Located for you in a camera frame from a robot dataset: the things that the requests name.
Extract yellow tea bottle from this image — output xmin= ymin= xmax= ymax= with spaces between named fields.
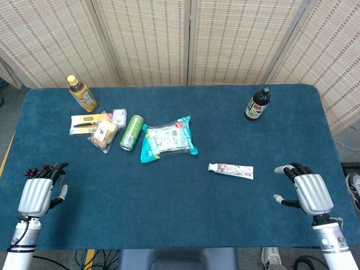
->
xmin=66 ymin=74 xmax=99 ymax=113

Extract floral print toothpaste tube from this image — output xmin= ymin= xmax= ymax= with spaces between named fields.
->
xmin=208 ymin=163 xmax=254 ymax=180

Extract blue table cloth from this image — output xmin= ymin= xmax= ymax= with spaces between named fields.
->
xmin=0 ymin=84 xmax=354 ymax=251

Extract grey white sneaker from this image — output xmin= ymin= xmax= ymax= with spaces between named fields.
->
xmin=345 ymin=172 xmax=360 ymax=212
xmin=260 ymin=246 xmax=283 ymax=270

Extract woven folding screen panel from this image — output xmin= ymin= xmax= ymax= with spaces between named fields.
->
xmin=89 ymin=0 xmax=192 ymax=87
xmin=187 ymin=0 xmax=310 ymax=87
xmin=0 ymin=0 xmax=124 ymax=89
xmin=264 ymin=0 xmax=360 ymax=136

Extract blue chair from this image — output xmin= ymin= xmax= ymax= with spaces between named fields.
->
xmin=119 ymin=247 xmax=239 ymax=270

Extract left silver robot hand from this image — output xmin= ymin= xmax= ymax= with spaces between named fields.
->
xmin=17 ymin=162 xmax=70 ymax=218

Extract green drink can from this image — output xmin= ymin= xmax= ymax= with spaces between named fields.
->
xmin=119 ymin=114 xmax=145 ymax=151

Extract white floor cable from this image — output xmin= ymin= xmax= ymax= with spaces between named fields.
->
xmin=334 ymin=126 xmax=360 ymax=151

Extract knife on yellow card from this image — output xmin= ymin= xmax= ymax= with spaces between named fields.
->
xmin=69 ymin=113 xmax=102 ymax=136

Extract dark bottle green label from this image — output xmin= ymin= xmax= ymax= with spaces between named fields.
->
xmin=244 ymin=86 xmax=271 ymax=122

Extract bagged bread slices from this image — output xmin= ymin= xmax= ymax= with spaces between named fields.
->
xmin=87 ymin=112 xmax=119 ymax=154

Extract teal wet wipes pack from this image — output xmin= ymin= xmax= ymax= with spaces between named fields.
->
xmin=139 ymin=115 xmax=199 ymax=164

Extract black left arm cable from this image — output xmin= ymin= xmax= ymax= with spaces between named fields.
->
xmin=7 ymin=215 xmax=37 ymax=253

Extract black floor cables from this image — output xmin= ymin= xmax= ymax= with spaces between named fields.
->
xmin=33 ymin=249 xmax=121 ymax=270

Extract black corrugated hose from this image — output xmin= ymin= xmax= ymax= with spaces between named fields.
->
xmin=294 ymin=255 xmax=320 ymax=270

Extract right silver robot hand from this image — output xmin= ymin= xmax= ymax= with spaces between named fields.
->
xmin=273 ymin=162 xmax=335 ymax=217

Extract dark red grape bunch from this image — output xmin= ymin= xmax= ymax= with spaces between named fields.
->
xmin=24 ymin=162 xmax=66 ymax=183

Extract small purple white packet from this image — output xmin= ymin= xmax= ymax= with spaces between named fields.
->
xmin=111 ymin=108 xmax=128 ymax=129

